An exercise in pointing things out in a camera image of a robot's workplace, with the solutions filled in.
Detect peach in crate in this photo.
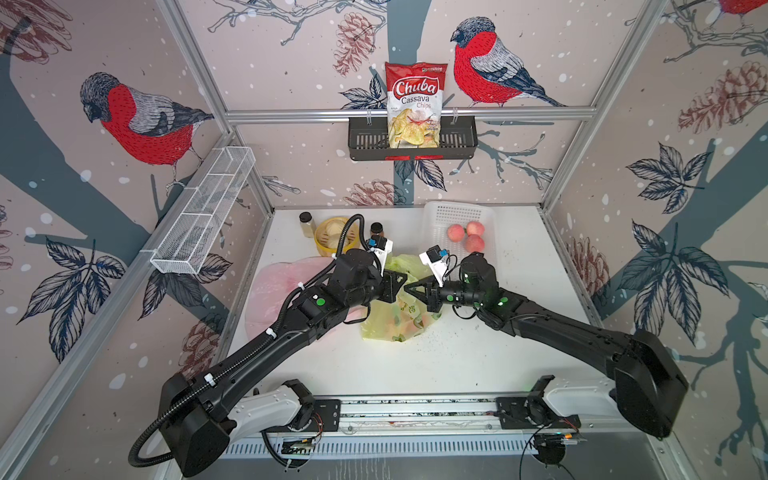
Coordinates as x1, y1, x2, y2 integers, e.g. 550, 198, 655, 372
466, 221, 485, 237
464, 234, 486, 253

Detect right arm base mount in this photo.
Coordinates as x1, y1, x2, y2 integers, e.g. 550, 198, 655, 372
495, 375, 581, 431

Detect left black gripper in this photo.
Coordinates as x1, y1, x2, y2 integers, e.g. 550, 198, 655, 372
345, 267, 409, 310

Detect Chuba cassava chips bag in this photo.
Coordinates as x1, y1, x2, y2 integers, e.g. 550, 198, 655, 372
385, 62, 447, 149

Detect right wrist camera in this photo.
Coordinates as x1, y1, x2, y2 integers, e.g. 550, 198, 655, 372
419, 245, 450, 287

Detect black corrugated cable conduit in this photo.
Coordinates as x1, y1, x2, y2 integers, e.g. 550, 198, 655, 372
127, 213, 368, 469

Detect horizontal aluminium rail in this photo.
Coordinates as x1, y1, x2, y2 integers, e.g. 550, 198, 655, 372
225, 105, 599, 125

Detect pink plastic bag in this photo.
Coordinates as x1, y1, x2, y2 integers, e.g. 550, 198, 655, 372
244, 256, 331, 340

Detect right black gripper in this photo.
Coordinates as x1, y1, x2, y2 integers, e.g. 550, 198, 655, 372
403, 275, 484, 316

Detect green plastic bag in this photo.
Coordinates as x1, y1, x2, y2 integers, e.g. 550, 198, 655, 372
361, 254, 441, 342

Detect spice jar pale contents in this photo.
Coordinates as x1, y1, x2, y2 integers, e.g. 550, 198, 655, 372
299, 211, 316, 238

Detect white plastic crate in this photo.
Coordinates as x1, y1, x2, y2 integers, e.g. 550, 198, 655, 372
418, 201, 497, 265

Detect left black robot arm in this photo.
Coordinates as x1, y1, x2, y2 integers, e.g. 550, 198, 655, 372
129, 249, 407, 477

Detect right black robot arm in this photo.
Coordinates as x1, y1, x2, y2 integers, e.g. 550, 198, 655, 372
403, 253, 689, 438

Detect black wire shelf basket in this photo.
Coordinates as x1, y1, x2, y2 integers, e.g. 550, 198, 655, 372
348, 116, 478, 161

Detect white wire mesh basket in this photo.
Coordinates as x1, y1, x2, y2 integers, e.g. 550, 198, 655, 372
150, 146, 255, 275

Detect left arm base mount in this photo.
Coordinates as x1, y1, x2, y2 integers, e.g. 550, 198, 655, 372
265, 379, 341, 433

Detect red pepper spice jar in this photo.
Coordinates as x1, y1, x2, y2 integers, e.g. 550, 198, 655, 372
369, 222, 384, 246

